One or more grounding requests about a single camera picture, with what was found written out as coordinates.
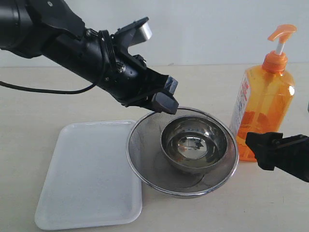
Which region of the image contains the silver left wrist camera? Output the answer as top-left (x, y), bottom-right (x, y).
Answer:
top-left (112, 17), bottom-right (153, 48)

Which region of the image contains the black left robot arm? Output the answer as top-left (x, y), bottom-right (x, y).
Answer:
top-left (0, 0), bottom-right (179, 114)

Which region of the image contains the orange pump soap bottle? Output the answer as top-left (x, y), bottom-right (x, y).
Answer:
top-left (229, 24), bottom-right (297, 162)

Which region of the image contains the white rectangular plastic tray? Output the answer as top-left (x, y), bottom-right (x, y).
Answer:
top-left (34, 120), bottom-right (142, 231)

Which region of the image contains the small stainless steel bowl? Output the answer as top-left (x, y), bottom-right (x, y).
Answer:
top-left (160, 115), bottom-right (231, 174)

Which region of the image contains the steel mesh colander basket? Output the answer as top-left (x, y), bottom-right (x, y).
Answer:
top-left (126, 107), bottom-right (239, 199)

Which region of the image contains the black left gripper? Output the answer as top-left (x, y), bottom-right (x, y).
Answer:
top-left (97, 52), bottom-right (179, 114)

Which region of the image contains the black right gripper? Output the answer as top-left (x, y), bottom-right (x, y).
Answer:
top-left (245, 132), bottom-right (309, 183)

